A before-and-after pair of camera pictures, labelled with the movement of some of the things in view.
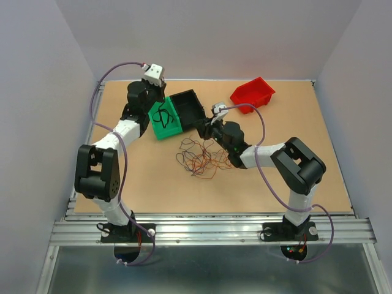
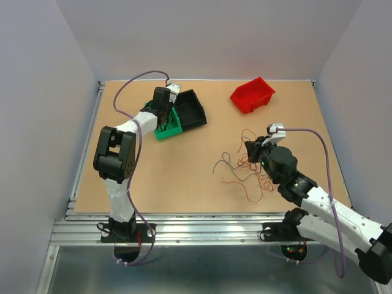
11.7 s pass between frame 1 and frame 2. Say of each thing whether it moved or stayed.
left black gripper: moved
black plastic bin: stayed
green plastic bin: stayed
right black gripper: moved
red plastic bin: stayed
